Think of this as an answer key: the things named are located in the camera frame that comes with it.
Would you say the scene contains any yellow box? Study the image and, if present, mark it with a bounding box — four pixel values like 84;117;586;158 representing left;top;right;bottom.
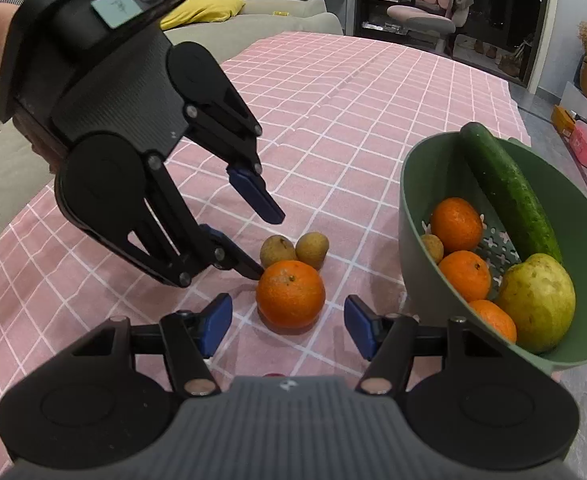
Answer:
551;105;577;136

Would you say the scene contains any orange mandarin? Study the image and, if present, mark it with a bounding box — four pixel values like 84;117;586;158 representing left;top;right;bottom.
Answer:
438;250;493;303
468;300;518;345
431;197;484;253
256;260;327;331

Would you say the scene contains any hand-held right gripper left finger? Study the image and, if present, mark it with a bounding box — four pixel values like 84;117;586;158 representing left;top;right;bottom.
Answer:
73;292;234;396

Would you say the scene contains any pink office chair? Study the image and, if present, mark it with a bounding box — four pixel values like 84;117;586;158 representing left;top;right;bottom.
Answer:
387;0;474;56

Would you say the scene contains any brown bag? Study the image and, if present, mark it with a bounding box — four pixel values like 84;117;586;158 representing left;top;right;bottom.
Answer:
498;42;531;78

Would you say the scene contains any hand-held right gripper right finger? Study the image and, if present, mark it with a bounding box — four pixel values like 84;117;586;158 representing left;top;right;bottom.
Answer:
343;294;504;395

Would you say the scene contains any green cucumber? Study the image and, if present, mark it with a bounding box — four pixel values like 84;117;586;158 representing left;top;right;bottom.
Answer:
459;122;564;264

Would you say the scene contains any person's left hand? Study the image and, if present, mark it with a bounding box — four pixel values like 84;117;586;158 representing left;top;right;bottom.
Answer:
29;132;70;175

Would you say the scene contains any yellow-green pear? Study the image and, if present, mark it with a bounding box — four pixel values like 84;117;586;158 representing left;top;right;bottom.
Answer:
493;253;577;355

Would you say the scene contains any pink checked tablecloth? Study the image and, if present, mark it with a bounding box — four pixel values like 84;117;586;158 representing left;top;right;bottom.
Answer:
0;30;531;480

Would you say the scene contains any yellow pillow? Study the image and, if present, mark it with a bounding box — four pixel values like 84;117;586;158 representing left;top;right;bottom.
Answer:
159;0;246;31

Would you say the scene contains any brown longan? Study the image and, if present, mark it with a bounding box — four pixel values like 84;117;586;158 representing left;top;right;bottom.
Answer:
421;233;445;265
260;235;298;269
295;232;330;271

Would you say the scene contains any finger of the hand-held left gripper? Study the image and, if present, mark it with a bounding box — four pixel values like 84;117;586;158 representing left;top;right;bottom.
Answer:
186;72;286;225
118;157;265;288

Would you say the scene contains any beige sofa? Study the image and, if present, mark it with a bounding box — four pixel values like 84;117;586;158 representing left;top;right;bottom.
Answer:
0;0;344;261

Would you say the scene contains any green colander bowl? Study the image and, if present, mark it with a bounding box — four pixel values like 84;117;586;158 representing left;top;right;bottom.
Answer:
398;135;587;373

